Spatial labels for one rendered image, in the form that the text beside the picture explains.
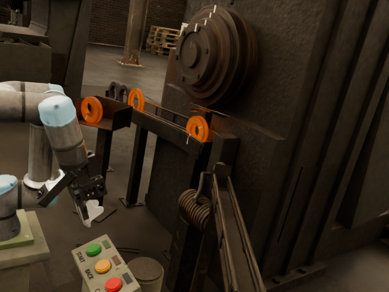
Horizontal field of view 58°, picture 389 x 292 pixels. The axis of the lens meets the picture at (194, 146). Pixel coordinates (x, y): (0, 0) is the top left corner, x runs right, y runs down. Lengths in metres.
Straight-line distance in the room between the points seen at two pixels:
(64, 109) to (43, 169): 0.66
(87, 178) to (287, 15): 1.08
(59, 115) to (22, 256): 0.85
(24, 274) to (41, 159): 0.51
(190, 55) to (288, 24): 0.45
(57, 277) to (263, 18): 1.55
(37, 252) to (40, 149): 0.42
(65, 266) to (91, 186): 1.09
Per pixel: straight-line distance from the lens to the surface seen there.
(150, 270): 1.17
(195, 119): 1.83
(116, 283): 0.98
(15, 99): 0.93
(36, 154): 1.43
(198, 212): 1.55
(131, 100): 2.51
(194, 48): 1.68
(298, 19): 1.59
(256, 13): 1.76
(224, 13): 1.69
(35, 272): 1.93
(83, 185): 0.92
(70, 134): 0.85
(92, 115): 2.12
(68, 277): 1.92
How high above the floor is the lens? 1.26
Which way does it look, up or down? 19 degrees down
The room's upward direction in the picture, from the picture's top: 12 degrees clockwise
